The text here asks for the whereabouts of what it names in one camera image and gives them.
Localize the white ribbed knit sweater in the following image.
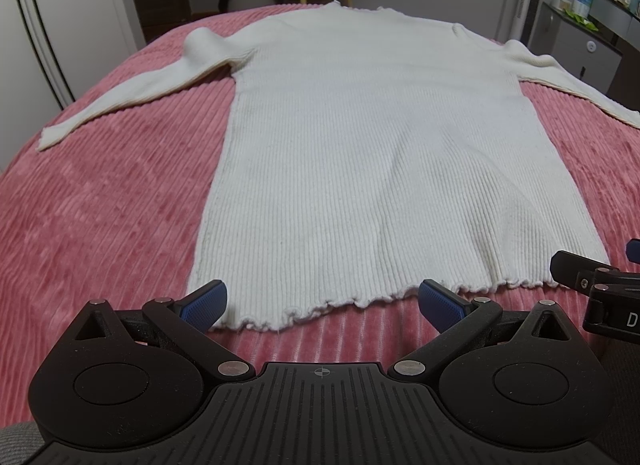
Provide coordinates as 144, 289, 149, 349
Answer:
39, 3, 639, 329

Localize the grey drawer cabinet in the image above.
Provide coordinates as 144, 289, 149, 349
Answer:
528, 4, 622, 94

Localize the grey vanity desk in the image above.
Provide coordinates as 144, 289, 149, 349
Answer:
590, 0, 639, 111

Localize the blue white box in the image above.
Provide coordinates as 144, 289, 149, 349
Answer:
572, 0, 593, 19

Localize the white wardrobe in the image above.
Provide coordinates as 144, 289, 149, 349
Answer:
1, 0, 145, 167

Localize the pink corduroy bedspread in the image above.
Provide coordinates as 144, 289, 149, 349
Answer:
1, 5, 639, 428

